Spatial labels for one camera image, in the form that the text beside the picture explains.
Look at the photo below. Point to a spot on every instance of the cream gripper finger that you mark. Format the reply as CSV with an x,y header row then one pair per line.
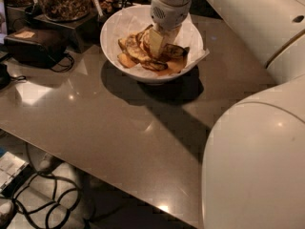
x,y
169,36
156,40

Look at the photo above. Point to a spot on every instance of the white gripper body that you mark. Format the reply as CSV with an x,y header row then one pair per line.
x,y
169,14

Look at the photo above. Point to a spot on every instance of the spotted banana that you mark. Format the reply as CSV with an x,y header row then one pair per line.
x,y
168,51
134,51

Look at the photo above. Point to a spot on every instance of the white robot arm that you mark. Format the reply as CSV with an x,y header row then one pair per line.
x,y
253,171

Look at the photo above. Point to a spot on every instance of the white ceramic bowl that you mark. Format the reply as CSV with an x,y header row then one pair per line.
x,y
111,53

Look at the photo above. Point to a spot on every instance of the white paper bowl liner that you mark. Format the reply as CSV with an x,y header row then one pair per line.
x,y
127,19

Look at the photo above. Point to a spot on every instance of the orange fruit piece right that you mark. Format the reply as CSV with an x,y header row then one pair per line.
x,y
174,66

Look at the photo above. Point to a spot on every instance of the orange fruit piece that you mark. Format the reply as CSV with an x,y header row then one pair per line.
x,y
125,61
174,66

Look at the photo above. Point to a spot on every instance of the orange fruit piece left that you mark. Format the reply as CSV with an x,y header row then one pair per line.
x,y
125,61

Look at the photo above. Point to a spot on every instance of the dark metal jar stand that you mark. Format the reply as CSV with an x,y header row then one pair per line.
x,y
80,34

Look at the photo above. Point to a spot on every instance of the glass jar of nuts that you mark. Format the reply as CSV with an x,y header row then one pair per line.
x,y
65,10

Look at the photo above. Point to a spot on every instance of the black box appliance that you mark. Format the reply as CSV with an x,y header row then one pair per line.
x,y
37,48

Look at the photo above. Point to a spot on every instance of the grey power strip box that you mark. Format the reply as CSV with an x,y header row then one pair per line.
x,y
12,169

